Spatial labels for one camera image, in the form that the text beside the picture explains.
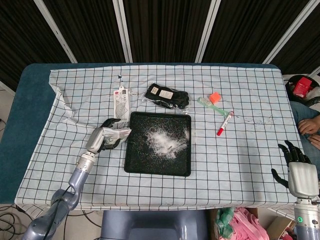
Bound red cardboard box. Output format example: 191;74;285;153
292;76;313;98

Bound black packaged gloves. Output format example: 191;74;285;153
142;83;190;110

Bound white wrapper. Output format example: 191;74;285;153
103;126;133;146

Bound red white marker pen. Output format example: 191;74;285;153
216;111;235;137

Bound black floor cables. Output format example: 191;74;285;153
0;203;101;240

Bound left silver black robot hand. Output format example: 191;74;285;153
85;117;123;154

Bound orange cube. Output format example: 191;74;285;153
209;91;221;104

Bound green plastic brush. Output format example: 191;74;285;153
197;96;230;116

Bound black tray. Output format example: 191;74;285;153
123;111;193;178

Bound blue-grey robot torso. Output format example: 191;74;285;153
99;208;210;240

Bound pink cloth pile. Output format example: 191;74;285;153
224;206;266;240

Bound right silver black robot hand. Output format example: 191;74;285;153
271;139;320;200

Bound white partition frame post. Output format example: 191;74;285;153
194;0;222;63
112;0;133;63
262;0;317;64
39;0;77;63

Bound checkered white tablecloth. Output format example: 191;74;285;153
13;63;303;211

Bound bystander leg in jeans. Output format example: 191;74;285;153
289;99;320;181

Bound bystander hand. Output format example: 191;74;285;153
298;118;320;150

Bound white powder pile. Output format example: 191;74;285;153
143;126;191;160

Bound clear hairpin packet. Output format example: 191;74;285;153
112;85;132;120

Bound brown cardboard box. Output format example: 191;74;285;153
208;206;296;240

